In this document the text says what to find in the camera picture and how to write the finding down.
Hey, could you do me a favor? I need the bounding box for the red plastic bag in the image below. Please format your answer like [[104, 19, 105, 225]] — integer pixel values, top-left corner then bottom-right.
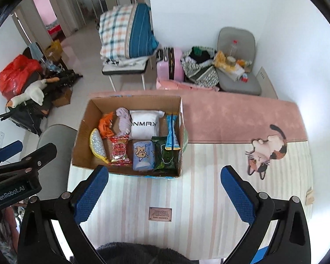
[[0, 54, 43, 99]]

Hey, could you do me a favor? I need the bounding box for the yellow silver glitter pouch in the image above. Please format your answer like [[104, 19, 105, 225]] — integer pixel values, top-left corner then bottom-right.
[[89, 128, 109, 163]]

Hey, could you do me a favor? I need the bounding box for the plaid folded quilt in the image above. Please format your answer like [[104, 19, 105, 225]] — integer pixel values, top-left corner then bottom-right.
[[99, 3, 160, 61]]

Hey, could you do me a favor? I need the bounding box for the white tissue box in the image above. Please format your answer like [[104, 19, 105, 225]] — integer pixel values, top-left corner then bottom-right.
[[220, 63, 245, 81]]

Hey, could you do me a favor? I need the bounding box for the green snack packet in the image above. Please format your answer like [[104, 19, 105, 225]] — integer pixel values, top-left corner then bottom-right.
[[151, 136, 180, 172]]

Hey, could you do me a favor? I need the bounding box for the black folded equipment pile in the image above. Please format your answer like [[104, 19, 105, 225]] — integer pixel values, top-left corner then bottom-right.
[[0, 70, 83, 135]]

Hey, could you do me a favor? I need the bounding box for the white soft pouch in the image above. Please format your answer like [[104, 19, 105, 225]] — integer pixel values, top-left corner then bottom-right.
[[129, 110, 165, 140]]

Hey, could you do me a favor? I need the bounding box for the dark fleece garment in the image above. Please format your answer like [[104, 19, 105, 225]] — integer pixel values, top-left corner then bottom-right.
[[95, 249, 198, 264]]

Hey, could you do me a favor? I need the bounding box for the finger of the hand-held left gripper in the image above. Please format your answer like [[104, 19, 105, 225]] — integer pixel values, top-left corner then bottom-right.
[[0, 140, 24, 168], [0, 143, 58, 175]]

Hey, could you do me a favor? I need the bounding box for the purple cloth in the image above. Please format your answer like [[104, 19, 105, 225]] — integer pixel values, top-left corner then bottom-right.
[[115, 107, 132, 136]]

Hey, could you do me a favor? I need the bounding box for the pink folded cloth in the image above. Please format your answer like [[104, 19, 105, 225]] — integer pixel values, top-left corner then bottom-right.
[[156, 78, 220, 92]]

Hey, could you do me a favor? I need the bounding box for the long blue snack packet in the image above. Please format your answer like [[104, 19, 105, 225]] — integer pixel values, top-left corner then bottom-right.
[[165, 114, 181, 151]]

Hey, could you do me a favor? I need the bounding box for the yellow plastic bag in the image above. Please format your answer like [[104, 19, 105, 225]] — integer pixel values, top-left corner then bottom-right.
[[213, 50, 229, 69]]

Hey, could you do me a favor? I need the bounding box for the white metal chair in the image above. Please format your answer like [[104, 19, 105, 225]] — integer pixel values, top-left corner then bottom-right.
[[102, 55, 152, 91]]

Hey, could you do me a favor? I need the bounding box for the grey shell chair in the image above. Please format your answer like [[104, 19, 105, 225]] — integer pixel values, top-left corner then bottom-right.
[[38, 125, 78, 198]]

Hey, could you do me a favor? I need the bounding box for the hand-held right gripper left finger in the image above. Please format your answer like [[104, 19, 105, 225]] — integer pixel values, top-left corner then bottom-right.
[[18, 165, 109, 264]]

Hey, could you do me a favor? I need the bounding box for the black white patterned bag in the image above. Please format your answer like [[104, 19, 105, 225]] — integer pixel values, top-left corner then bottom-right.
[[181, 46, 219, 88]]

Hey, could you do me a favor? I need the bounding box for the glass sliding door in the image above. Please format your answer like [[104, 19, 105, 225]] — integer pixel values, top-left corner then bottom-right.
[[63, 0, 119, 31]]

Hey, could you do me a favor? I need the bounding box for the white slotted board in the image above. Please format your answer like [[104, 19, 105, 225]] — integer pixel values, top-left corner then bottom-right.
[[255, 66, 279, 99]]

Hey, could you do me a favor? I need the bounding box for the red snack packet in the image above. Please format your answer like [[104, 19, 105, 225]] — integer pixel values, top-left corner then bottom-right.
[[108, 135, 133, 166]]

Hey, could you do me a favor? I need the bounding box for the clear plastic bottle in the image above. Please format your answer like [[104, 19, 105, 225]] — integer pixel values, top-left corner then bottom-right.
[[228, 40, 238, 61]]

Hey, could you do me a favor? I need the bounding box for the small brown cardboard box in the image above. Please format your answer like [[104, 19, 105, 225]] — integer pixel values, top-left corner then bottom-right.
[[52, 88, 73, 108]]

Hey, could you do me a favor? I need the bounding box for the grey cushioned chair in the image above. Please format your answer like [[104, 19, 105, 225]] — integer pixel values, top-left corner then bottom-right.
[[217, 27, 262, 96]]

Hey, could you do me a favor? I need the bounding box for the yellow paper bag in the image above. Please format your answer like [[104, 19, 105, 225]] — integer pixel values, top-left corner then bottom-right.
[[45, 40, 64, 61]]

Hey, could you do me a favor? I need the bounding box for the pink suitcase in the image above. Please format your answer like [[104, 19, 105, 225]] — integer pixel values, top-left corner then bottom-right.
[[156, 47, 185, 88]]

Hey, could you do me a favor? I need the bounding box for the blue cat print tissue pack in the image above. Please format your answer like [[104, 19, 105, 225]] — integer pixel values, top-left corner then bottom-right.
[[132, 140, 156, 171]]

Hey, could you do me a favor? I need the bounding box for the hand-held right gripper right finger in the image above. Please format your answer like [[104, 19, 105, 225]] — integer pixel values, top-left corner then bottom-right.
[[220, 165, 311, 264]]

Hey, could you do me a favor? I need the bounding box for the white goose plush toy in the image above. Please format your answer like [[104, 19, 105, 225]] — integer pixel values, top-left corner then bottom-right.
[[5, 77, 58, 108]]

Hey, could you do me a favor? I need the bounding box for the orange snack packet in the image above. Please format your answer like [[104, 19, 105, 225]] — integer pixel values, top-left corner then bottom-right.
[[98, 112, 116, 139]]

